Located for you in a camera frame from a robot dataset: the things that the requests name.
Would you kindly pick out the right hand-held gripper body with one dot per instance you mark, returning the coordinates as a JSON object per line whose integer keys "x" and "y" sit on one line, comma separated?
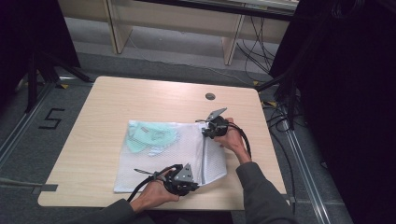
{"x": 218, "y": 126}

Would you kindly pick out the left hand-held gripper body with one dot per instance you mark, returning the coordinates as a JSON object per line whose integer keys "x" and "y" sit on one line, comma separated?
{"x": 179, "y": 183}

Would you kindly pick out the white mesh laundry bag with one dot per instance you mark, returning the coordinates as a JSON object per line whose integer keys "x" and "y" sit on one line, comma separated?
{"x": 174, "y": 161}

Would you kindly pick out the person's right hand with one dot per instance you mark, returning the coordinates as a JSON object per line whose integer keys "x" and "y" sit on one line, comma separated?
{"x": 233, "y": 141}

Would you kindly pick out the person's left hand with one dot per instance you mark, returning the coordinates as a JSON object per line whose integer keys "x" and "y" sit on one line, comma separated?
{"x": 152, "y": 194}

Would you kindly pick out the mint green garment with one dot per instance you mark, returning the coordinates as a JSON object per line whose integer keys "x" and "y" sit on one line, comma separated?
{"x": 149, "y": 135}

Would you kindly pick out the black metal stand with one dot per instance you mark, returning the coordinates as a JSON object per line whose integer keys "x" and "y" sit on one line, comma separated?
{"x": 291, "y": 93}
{"x": 32, "y": 81}

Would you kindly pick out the grey floor tape strip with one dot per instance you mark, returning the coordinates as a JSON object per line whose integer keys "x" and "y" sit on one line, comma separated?
{"x": 45, "y": 188}

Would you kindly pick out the black curtain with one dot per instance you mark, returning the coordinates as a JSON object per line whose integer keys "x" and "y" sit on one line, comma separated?
{"x": 28, "y": 37}
{"x": 348, "y": 93}

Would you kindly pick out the metal floor rail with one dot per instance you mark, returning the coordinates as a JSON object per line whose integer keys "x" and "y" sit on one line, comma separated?
{"x": 306, "y": 174}
{"x": 25, "y": 123}

